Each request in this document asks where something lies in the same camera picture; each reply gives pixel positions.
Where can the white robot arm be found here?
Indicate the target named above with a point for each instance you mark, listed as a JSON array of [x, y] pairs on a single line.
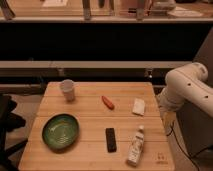
[[185, 83]]

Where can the orange carrot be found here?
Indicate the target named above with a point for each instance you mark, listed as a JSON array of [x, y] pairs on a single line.
[[108, 103]]

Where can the white paper cup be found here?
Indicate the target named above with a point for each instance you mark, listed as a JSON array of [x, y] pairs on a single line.
[[67, 89]]

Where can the black office chair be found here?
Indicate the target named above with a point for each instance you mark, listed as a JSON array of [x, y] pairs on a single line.
[[8, 122]]

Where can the green ceramic bowl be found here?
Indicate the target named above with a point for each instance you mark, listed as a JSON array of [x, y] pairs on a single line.
[[60, 131]]

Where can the black rectangular remote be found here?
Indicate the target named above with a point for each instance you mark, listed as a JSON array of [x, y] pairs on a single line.
[[111, 140]]

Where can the white plastic bottle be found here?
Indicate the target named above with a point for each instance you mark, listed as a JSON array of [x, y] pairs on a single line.
[[136, 147]]

